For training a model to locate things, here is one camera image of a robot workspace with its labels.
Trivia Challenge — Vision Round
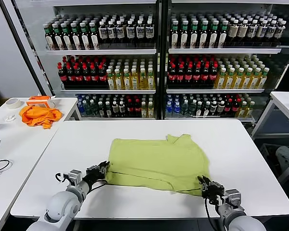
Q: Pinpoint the white cap blue label bottle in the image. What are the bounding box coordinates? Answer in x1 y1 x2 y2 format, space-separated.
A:
274 21 287 43
256 20 268 44
135 20 145 45
265 21 277 43
115 20 125 45
145 20 155 45
107 20 117 45
247 19 258 44
126 20 136 45
98 21 108 45

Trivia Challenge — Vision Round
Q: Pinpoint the orange and white box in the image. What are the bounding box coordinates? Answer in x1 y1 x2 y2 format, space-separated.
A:
26 95 56 109

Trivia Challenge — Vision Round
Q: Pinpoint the green cap brown drink bottle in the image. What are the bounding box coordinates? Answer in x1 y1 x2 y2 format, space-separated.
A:
52 23 63 51
43 23 54 51
199 20 209 49
60 22 72 51
79 22 90 50
69 22 81 51
89 21 99 50
209 20 219 49
190 20 199 49
218 20 228 49
180 20 190 49
171 20 180 49

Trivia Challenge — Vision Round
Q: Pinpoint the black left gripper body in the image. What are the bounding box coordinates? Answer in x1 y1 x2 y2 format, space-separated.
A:
81 165 107 185

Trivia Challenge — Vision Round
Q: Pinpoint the black plastic crate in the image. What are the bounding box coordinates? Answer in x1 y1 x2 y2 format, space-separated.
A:
259 143 289 179

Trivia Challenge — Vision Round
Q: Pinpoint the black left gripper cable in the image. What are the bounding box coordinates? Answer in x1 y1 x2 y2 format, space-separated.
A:
90 179 109 191

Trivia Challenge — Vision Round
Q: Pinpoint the black left camera cable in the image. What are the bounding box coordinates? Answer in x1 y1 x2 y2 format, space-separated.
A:
54 172 70 183

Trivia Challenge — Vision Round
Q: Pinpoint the white side table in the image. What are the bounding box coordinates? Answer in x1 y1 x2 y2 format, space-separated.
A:
0 127 60 231
251 91 289 140
0 97 82 135

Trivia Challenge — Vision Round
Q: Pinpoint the beige masking tape roll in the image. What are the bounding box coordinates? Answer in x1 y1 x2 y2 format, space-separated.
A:
5 98 22 109

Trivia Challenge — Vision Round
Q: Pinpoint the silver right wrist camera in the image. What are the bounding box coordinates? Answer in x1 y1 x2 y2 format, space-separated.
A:
225 189 241 205

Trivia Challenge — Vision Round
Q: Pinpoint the thin black device cable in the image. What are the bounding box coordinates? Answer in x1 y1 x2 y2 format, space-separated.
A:
0 149 10 176

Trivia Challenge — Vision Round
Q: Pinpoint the yellow-green T-shirt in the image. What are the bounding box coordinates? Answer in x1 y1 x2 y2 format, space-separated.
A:
105 134 211 197

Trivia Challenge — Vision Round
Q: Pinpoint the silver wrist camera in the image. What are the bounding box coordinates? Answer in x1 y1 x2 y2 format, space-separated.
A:
225 189 241 205
68 169 82 183

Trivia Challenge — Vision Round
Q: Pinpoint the white cap beige label bottle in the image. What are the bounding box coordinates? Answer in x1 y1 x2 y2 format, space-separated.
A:
227 19 239 44
237 19 249 44

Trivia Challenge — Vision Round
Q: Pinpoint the grey white bag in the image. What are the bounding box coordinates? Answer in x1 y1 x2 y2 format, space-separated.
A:
276 145 289 169

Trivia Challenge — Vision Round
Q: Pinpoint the crumpled orange cloth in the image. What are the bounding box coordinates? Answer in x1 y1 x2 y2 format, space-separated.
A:
19 105 63 130

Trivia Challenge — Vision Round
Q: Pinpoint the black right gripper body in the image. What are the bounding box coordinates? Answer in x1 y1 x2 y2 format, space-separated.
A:
201 182 225 201

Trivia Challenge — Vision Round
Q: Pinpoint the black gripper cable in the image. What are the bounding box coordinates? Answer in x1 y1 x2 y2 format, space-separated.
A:
90 179 109 191
204 198 220 231

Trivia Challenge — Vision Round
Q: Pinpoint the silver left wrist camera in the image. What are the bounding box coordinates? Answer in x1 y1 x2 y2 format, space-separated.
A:
68 169 82 183

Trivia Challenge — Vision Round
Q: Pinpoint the right drinks shelf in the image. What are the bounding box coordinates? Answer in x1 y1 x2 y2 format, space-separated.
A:
52 0 289 121

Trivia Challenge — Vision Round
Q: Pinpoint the red cap cola bottle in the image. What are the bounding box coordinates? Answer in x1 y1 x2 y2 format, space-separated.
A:
82 63 92 85
232 98 240 117
193 64 202 85
98 63 107 85
209 64 219 85
184 64 194 85
57 62 67 85
90 63 99 85
134 98 142 118
168 64 178 85
66 63 75 85
201 64 210 85
177 64 185 85
126 98 134 118
74 63 84 85
224 98 233 117

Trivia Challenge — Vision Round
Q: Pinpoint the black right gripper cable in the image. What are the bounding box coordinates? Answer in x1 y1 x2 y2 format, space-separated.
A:
204 198 220 231

